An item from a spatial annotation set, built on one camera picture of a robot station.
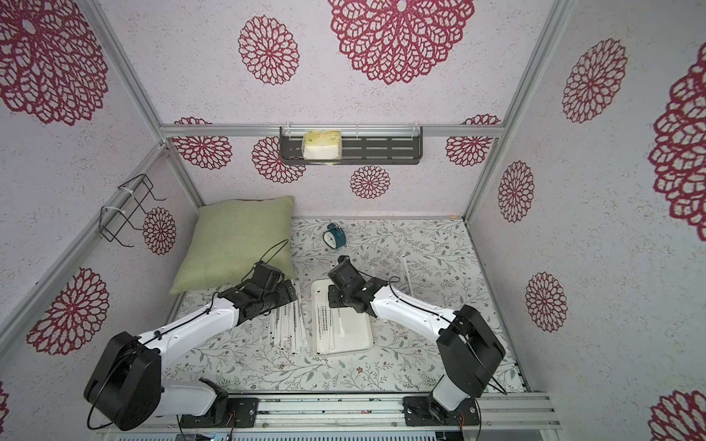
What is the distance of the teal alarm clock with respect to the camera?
1081mm

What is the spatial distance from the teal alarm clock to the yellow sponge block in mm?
276

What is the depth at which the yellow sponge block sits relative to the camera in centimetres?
92
